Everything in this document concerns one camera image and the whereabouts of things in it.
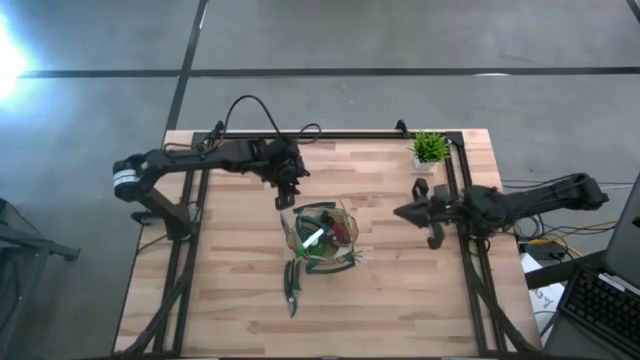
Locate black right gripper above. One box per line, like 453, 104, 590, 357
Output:
394, 178, 464, 250

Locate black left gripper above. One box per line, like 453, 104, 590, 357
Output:
259, 137, 307, 211

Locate red garden tool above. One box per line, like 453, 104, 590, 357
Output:
322, 209, 351, 246

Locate green spray bottle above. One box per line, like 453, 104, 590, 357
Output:
297, 227, 334, 259

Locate beige green gardening bag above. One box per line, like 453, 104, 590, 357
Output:
279, 201, 371, 275

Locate long-bladed green garden shears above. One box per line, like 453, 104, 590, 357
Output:
283, 258, 304, 319

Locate green plant white pot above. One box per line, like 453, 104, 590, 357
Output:
408, 130, 451, 171

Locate white paper sheet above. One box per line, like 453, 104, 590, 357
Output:
519, 252, 566, 334

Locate black laptop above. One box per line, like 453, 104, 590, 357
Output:
542, 174, 640, 359

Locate black side stand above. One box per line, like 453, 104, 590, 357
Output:
0, 197, 81, 360

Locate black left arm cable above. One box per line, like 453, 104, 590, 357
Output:
164, 93, 322, 151

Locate black aluminium table frame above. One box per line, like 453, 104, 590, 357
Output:
113, 118, 544, 360

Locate yellow floor cable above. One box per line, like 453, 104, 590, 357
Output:
529, 219, 619, 256

